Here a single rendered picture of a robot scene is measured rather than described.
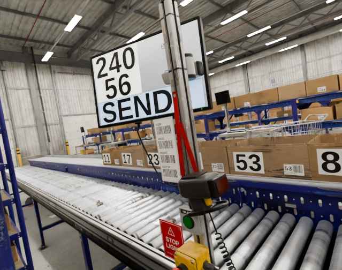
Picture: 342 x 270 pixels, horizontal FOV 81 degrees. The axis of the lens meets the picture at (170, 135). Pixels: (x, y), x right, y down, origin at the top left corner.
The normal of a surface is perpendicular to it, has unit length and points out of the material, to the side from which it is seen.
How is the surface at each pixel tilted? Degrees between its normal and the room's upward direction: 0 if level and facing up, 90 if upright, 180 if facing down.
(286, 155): 91
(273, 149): 90
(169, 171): 90
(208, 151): 90
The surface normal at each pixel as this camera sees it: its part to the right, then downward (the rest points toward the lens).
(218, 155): -0.69, 0.15
